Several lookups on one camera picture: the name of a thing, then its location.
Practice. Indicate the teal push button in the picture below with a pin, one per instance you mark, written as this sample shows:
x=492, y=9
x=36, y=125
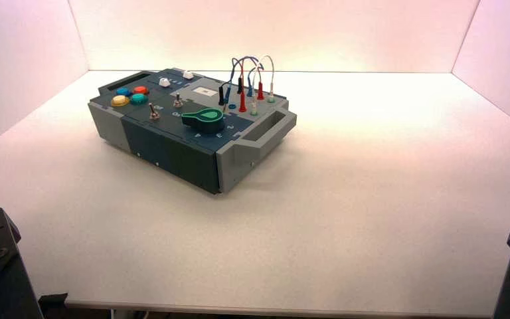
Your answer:
x=139, y=99

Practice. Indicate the grey and blue control box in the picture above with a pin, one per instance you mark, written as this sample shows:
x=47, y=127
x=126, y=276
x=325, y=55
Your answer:
x=171, y=149

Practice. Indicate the white rocker cap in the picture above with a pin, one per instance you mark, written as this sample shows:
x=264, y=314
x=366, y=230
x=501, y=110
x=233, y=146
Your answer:
x=188, y=75
x=165, y=82

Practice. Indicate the blue push button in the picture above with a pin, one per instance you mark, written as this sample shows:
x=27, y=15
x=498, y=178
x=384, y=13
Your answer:
x=123, y=91

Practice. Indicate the green rotary knob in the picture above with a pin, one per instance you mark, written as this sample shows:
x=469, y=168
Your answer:
x=204, y=119

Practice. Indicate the white label plate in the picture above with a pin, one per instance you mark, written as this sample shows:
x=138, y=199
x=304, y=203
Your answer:
x=204, y=91

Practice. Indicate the metal toggle switch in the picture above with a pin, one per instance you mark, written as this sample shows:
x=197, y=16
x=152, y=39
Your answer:
x=153, y=113
x=177, y=101

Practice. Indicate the yellow push button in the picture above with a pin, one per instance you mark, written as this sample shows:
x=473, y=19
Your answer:
x=120, y=101

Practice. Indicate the orange push button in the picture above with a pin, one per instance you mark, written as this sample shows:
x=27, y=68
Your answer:
x=140, y=90

